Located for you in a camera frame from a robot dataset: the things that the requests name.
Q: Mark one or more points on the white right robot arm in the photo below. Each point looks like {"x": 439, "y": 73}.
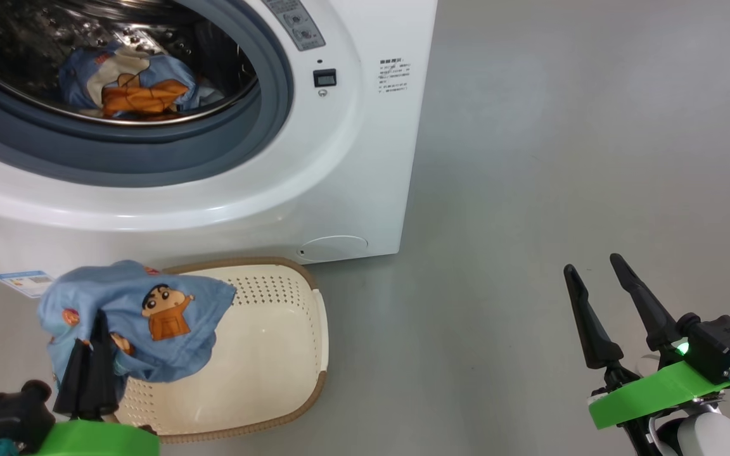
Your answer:
{"x": 713, "y": 437}

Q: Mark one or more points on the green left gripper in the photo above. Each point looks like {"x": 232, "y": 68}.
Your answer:
{"x": 92, "y": 440}

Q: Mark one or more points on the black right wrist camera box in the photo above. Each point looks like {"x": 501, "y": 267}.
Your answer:
{"x": 723, "y": 345}

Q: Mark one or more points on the blue garment cartoon boy print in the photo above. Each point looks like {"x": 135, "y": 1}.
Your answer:
{"x": 118, "y": 297}

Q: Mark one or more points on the black door latch socket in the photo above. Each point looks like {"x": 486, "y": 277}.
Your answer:
{"x": 324, "y": 78}

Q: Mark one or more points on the grey warning sticker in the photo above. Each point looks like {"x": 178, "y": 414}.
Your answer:
{"x": 298, "y": 25}

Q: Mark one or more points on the cream perforated laundry basket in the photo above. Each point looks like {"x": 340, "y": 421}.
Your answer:
{"x": 263, "y": 354}

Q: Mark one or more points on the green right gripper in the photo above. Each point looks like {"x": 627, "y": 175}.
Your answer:
{"x": 656, "y": 392}

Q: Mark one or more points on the printed text label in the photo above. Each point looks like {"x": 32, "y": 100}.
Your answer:
{"x": 395, "y": 76}

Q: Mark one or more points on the white front-load washing machine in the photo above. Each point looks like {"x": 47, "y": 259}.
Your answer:
{"x": 339, "y": 177}

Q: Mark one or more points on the blue garment large orange print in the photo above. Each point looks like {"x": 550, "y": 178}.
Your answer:
{"x": 143, "y": 95}

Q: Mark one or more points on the round filter cover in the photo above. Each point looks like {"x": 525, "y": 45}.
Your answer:
{"x": 333, "y": 249}

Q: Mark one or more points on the blue energy label sticker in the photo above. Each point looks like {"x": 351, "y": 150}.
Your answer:
{"x": 23, "y": 283}

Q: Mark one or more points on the stainless steel washing machine drum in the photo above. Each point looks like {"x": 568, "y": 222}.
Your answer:
{"x": 23, "y": 25}

